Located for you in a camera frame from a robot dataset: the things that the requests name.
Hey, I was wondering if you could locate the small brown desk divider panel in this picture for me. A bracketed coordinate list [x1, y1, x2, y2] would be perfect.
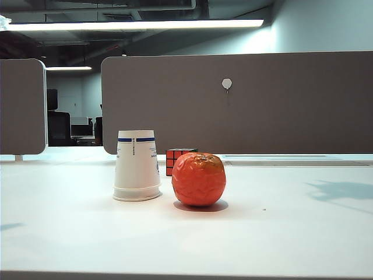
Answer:
[0, 58, 48, 156]

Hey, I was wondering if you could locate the dark computer monitor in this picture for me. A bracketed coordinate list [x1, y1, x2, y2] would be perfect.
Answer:
[71, 124, 96, 138]

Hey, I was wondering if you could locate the short ceiling strip light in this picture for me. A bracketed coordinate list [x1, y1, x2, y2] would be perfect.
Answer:
[45, 66, 93, 71]

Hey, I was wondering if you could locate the long ceiling strip light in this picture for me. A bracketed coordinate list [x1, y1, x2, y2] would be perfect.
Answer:
[7, 19, 265, 32]

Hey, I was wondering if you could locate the white paper cup blue stripe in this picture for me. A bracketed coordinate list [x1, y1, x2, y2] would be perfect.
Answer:
[113, 129, 163, 190]
[112, 183, 162, 203]

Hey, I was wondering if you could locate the wrinkled orange fruit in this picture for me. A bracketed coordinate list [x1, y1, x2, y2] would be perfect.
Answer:
[171, 152, 227, 208]

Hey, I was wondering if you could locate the black office chair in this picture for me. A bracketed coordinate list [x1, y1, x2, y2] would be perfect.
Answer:
[47, 110, 72, 147]

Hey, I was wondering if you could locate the Rubik's cube black frame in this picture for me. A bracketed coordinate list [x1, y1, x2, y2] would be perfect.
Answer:
[166, 148, 199, 177]

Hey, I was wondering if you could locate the white round adhesive hook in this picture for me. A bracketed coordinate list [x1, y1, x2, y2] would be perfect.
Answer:
[221, 77, 233, 95]

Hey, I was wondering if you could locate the large brown desk divider panel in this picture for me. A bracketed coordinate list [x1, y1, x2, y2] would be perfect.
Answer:
[100, 51, 373, 156]

